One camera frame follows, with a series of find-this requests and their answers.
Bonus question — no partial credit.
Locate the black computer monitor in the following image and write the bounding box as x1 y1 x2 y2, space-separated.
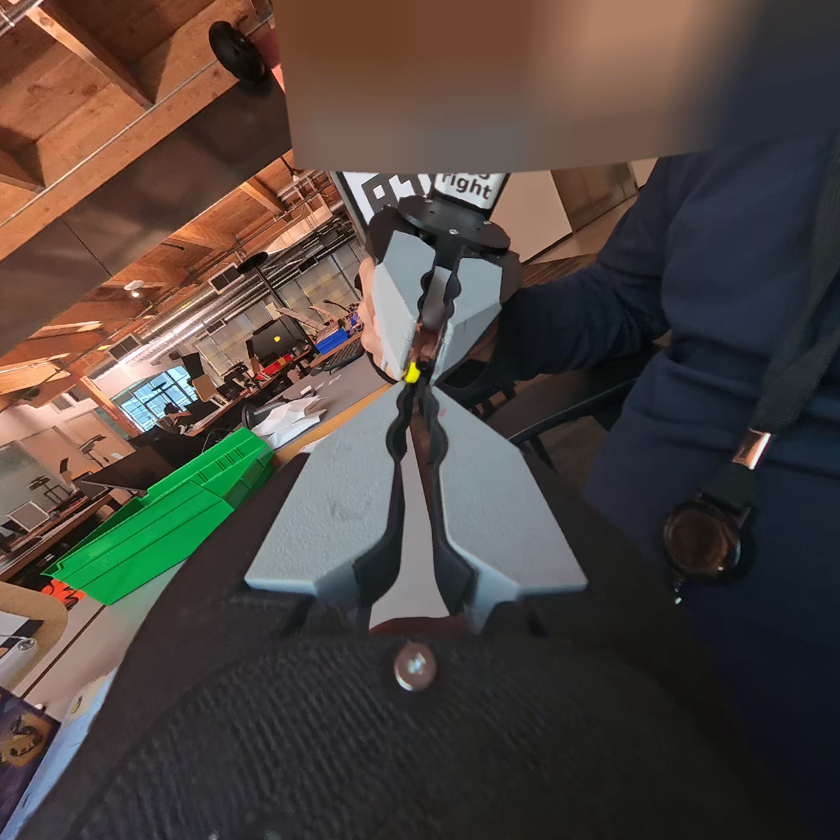
246 319 312 368

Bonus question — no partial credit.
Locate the round black badge reel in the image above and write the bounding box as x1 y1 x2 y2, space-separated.
661 497 757 586

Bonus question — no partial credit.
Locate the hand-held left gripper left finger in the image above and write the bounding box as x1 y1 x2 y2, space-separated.
244 384 413 611

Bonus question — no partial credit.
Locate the person's navy clothing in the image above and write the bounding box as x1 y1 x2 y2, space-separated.
581 131 840 840

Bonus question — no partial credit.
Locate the person's right forearm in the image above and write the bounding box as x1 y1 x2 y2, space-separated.
486 256 667 391

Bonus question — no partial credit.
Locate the purple printed box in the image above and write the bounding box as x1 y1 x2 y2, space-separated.
0 686 61 818

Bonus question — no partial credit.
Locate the crumpled white paper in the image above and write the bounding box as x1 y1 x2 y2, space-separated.
252 394 328 442

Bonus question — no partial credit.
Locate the silver ventilation duct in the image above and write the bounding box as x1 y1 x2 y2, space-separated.
141 289 319 358

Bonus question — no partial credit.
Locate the green plastic bin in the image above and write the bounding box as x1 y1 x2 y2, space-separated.
42 427 275 606

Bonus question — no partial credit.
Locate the brown lego piece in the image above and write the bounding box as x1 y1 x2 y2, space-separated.
413 308 454 368

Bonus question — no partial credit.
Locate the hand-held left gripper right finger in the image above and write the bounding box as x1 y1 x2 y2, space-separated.
419 386 589 634

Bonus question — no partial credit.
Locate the round cork board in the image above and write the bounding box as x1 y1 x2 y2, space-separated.
0 581 70 657

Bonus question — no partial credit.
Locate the black lanyard strap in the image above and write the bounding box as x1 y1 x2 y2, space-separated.
696 141 840 519

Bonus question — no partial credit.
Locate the black laptop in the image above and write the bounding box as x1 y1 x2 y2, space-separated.
77 446 177 500

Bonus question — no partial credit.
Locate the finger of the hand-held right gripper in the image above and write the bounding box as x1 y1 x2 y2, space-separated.
430 255 508 378
369 230 437 385

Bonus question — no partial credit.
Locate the person's right hand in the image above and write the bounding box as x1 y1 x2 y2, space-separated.
357 256 401 385

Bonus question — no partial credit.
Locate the black office chair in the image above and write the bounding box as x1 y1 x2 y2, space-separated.
453 348 664 473

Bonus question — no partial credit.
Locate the black caster wheel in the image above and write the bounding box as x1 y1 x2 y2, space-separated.
209 20 269 89

